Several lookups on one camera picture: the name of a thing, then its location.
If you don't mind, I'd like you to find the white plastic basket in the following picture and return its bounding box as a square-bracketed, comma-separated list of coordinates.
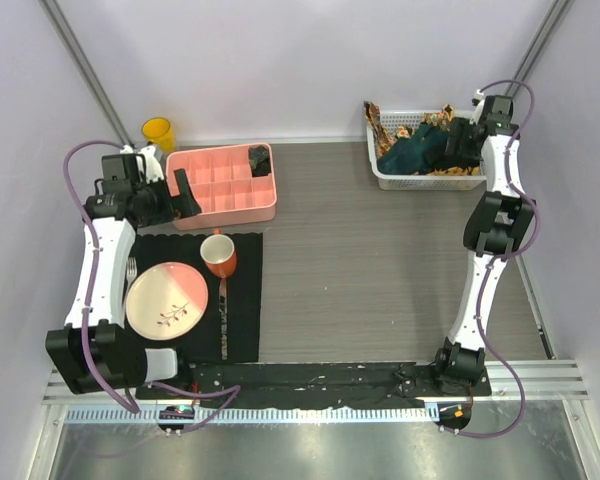
[363, 101, 485, 191]

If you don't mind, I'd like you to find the yellow cup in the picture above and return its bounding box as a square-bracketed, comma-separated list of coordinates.
[141, 117, 176, 153]

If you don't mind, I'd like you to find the pink divided organizer box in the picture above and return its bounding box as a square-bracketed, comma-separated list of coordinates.
[165, 143, 277, 231]

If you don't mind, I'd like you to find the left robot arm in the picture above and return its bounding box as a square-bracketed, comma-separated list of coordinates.
[45, 145, 201, 399]

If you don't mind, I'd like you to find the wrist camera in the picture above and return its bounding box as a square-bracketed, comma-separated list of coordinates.
[469, 89, 485, 125]
[120, 143, 165, 183]

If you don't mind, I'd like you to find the slotted cable duct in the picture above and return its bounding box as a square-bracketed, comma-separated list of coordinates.
[64, 403, 439, 425]

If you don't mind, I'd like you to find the yellow floral tie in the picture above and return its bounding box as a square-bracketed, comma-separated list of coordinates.
[420, 104, 480, 176]

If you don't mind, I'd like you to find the pink cream plate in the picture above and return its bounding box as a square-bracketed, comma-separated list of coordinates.
[125, 262, 209, 341]

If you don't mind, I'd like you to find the silver fork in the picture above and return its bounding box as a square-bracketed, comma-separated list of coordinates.
[126, 257, 138, 285]

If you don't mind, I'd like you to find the silver knife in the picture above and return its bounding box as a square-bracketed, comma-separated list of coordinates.
[218, 278, 228, 361]

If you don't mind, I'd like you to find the dark teal tie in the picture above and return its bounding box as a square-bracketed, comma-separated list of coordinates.
[377, 126, 429, 175]

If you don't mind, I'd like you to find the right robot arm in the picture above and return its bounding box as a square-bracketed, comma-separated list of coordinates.
[431, 91, 536, 396]

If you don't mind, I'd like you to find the black placemat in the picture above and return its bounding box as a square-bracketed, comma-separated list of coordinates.
[125, 233, 263, 364]

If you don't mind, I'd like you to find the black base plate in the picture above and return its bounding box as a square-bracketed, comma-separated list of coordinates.
[167, 362, 491, 410]

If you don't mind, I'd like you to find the orange mug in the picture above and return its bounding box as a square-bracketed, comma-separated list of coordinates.
[200, 230, 237, 279]

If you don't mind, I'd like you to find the rolled dark tie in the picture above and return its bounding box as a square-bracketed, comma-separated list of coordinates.
[248, 145, 271, 178]

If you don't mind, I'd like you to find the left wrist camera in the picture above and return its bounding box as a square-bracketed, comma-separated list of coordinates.
[120, 143, 165, 183]

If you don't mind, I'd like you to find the orange floral tie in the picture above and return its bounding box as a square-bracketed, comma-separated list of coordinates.
[363, 101, 414, 159]

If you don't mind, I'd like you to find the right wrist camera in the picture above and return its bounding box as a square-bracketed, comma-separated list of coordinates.
[469, 89, 485, 125]

